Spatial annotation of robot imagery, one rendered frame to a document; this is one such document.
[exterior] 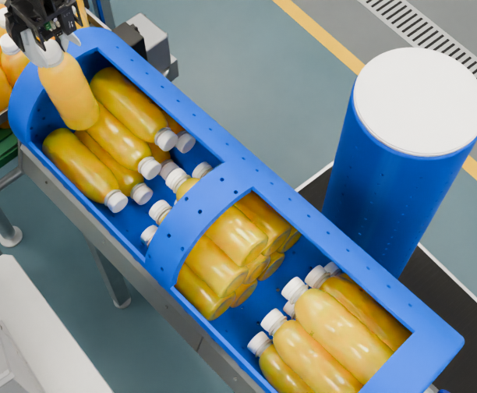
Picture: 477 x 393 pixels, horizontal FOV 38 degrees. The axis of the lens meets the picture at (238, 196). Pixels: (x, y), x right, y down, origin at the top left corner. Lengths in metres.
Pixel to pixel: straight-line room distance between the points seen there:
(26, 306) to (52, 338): 0.07
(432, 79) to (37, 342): 0.95
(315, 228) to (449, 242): 1.46
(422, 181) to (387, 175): 0.07
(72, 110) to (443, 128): 0.74
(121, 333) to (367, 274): 1.37
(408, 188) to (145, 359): 1.13
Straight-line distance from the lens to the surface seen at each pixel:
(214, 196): 1.12
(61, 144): 1.40
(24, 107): 1.34
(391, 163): 1.48
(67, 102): 1.24
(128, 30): 1.65
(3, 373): 0.88
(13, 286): 1.20
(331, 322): 1.10
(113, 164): 1.41
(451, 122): 1.50
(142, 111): 1.32
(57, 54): 1.17
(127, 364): 2.32
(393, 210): 1.65
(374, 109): 1.48
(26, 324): 1.17
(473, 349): 2.27
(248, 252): 1.13
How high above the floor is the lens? 2.22
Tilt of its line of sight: 62 degrees down
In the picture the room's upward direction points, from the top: 1 degrees clockwise
